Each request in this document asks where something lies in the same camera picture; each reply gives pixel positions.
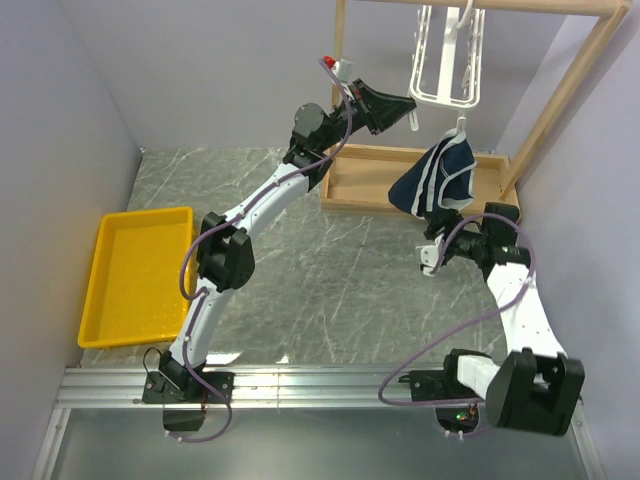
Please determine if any wooden hanging rack frame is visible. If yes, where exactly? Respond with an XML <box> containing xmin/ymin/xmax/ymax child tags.
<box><xmin>320</xmin><ymin>1</ymin><xmax>632</xmax><ymax>216</ymax></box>

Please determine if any white clip hanger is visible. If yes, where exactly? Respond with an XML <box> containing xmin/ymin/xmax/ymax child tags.
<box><xmin>408</xmin><ymin>1</ymin><xmax>485</xmax><ymax>134</ymax></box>

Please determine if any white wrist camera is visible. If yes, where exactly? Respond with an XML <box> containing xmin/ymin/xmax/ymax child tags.
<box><xmin>416</xmin><ymin>234</ymin><xmax>445</xmax><ymax>277</ymax></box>
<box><xmin>322</xmin><ymin>55</ymin><xmax>355</xmax><ymax>83</ymax></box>

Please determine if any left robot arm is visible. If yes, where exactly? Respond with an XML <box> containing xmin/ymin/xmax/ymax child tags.
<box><xmin>158</xmin><ymin>79</ymin><xmax>416</xmax><ymax>402</ymax></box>

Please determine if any yellow plastic tray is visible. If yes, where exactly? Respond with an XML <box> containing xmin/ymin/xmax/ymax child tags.
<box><xmin>77</xmin><ymin>206</ymin><xmax>194</xmax><ymax>349</ymax></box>

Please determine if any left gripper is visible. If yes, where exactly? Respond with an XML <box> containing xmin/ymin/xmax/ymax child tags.
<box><xmin>318</xmin><ymin>81</ymin><xmax>417</xmax><ymax>154</ymax></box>

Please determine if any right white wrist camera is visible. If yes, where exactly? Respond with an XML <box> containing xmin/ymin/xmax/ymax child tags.
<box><xmin>416</xmin><ymin>234</ymin><xmax>445</xmax><ymax>277</ymax></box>

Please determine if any purple cable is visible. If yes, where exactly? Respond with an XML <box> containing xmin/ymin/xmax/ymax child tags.
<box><xmin>377</xmin><ymin>212</ymin><xmax>539</xmax><ymax>439</ymax></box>
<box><xmin>167</xmin><ymin>55</ymin><xmax>355</xmax><ymax>444</ymax></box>

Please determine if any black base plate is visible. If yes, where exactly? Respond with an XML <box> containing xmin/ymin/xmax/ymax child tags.
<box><xmin>141</xmin><ymin>371</ymin><xmax>235</xmax><ymax>405</ymax></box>
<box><xmin>398</xmin><ymin>369</ymin><xmax>478</xmax><ymax>402</ymax></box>

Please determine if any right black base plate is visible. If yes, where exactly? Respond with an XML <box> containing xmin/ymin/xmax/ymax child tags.
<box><xmin>398</xmin><ymin>369</ymin><xmax>478</xmax><ymax>402</ymax></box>

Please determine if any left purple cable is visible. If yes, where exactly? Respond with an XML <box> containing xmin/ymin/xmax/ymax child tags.
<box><xmin>167</xmin><ymin>55</ymin><xmax>355</xmax><ymax>444</ymax></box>

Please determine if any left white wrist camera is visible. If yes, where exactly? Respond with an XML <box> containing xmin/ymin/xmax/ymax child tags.
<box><xmin>322</xmin><ymin>55</ymin><xmax>355</xmax><ymax>83</ymax></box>

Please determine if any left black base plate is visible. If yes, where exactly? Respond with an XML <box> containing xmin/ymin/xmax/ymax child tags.
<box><xmin>141</xmin><ymin>371</ymin><xmax>235</xmax><ymax>405</ymax></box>

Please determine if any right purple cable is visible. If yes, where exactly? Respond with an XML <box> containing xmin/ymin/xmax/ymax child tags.
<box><xmin>377</xmin><ymin>212</ymin><xmax>539</xmax><ymax>439</ymax></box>

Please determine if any aluminium rail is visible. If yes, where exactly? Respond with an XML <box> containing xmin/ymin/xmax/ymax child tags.
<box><xmin>54</xmin><ymin>364</ymin><xmax>585</xmax><ymax>409</ymax></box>

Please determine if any navy blue underwear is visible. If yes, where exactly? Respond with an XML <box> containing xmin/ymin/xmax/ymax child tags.
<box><xmin>388</xmin><ymin>129</ymin><xmax>477</xmax><ymax>218</ymax></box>

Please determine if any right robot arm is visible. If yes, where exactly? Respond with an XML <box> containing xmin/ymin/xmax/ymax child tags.
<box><xmin>419</xmin><ymin>203</ymin><xmax>585</xmax><ymax>436</ymax></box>

